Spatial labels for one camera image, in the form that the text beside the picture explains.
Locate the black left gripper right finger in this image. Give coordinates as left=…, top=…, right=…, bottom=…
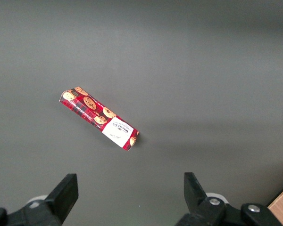
left=174, top=172, right=283, bottom=226

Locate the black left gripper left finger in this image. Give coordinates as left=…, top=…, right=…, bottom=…
left=0, top=173, right=79, bottom=226

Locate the red tartan cookie box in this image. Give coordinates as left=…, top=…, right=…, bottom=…
left=58, top=86, right=140, bottom=152

